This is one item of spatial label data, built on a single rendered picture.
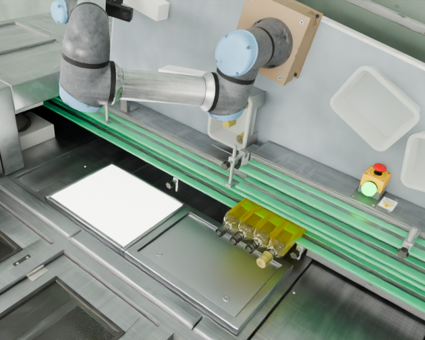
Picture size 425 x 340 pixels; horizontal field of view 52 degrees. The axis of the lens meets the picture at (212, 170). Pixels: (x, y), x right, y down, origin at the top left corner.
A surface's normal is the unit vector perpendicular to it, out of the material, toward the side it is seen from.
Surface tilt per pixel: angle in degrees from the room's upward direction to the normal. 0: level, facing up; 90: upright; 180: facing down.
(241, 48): 12
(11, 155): 90
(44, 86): 90
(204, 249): 90
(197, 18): 0
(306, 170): 90
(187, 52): 0
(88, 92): 56
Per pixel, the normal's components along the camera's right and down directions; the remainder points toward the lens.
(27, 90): 0.79, 0.40
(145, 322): 0.09, -0.82
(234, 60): -0.53, 0.25
